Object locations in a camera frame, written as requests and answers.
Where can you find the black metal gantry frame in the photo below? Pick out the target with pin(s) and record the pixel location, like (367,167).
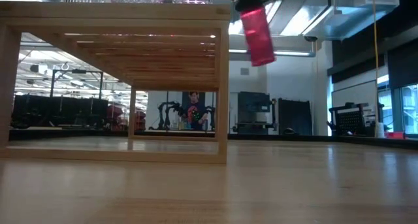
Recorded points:
(53,83)

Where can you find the black upright panel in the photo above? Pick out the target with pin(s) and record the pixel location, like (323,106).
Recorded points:
(294,116)

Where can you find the black aluminium table frame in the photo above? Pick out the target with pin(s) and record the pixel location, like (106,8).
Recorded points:
(294,138)

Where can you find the glass window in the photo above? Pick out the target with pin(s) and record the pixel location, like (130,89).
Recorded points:
(408,109)

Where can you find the black background cabinet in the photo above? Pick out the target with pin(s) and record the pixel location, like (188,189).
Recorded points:
(251,106)

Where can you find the red flat box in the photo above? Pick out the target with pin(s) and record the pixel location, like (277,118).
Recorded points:
(395,135)

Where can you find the large silver ceiling duct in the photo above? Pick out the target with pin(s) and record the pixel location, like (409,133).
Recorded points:
(343,18)

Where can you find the person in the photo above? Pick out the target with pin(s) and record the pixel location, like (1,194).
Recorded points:
(196,113)

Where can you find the black rounded small object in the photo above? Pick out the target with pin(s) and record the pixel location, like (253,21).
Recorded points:
(289,131)

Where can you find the white paper roll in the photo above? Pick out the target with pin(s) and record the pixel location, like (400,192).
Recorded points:
(380,130)

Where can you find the black pegboard cart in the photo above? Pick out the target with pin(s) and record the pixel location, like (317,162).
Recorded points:
(349,119)

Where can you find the black background robot arm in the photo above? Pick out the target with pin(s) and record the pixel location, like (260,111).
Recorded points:
(210,118)
(166,109)

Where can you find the ceiling security camera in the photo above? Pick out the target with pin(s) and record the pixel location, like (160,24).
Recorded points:
(311,38)

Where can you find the red ribbed cylinder vase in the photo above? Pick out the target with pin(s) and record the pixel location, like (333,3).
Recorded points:
(258,38)

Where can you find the wooden slatted shelf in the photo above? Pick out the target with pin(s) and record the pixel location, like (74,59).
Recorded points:
(114,11)

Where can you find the grey wall vent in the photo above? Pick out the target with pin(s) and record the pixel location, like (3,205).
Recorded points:
(245,71)

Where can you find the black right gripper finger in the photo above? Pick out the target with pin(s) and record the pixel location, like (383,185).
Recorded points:
(248,2)

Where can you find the red background cart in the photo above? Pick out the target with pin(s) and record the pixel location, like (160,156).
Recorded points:
(115,116)
(140,119)

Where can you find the black background barrier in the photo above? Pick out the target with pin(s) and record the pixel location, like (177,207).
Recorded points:
(65,109)

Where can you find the long ceiling light fixture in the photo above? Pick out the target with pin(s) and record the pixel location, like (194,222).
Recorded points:
(287,53)

